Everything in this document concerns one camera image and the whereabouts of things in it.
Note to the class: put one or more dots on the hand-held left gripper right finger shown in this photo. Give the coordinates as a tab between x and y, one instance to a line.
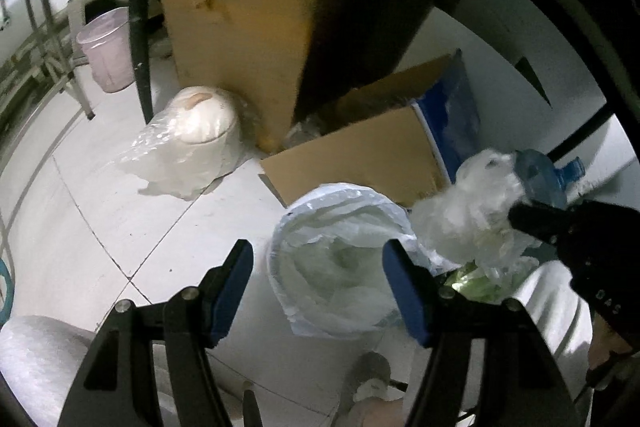
407	292

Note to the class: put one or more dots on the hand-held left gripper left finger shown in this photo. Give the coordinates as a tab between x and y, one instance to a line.
232	292

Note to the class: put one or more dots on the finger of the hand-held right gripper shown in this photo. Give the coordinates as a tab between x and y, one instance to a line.
537	224

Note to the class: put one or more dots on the bin with white plastic liner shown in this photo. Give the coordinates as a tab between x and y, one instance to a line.
340	277

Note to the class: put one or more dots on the clear plastic wrap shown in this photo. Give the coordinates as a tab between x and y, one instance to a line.
465	217

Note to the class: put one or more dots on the person's right hand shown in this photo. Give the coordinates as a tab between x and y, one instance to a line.
605	344

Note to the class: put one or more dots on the blue water bottle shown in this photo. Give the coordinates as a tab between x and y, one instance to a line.
542	179

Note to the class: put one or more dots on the green vegetables in plastic bag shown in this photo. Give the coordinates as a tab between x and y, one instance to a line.
475	284

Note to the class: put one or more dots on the white cloth sack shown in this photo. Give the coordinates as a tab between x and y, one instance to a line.
555	322

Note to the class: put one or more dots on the black table leg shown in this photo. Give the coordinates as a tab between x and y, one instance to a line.
580	134
140	32

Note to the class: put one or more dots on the blue printed cardboard box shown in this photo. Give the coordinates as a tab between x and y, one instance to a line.
360	147

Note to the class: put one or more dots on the white sack in clear plastic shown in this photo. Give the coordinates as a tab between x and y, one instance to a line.
200	132

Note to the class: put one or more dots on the grey textured cloth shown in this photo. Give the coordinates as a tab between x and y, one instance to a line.
45	367

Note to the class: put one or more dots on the large brown cardboard box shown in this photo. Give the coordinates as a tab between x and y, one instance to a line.
240	47

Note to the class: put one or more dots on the pink plastic bucket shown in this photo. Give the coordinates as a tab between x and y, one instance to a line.
107	52

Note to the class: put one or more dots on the metal frame stand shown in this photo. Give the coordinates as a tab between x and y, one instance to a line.
75	72

